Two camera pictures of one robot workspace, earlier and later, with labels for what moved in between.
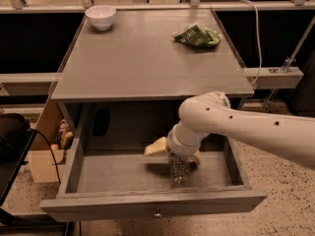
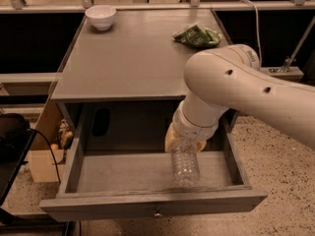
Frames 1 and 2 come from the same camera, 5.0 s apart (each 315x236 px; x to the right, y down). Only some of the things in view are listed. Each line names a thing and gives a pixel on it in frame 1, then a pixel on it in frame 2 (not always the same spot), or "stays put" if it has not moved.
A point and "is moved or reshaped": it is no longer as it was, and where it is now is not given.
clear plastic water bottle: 180,170 is moved or reshaped
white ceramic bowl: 100,16 stays put
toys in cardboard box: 65,137 stays put
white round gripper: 179,147 → 193,130
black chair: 16,137 stays put
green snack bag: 198,37 stays put
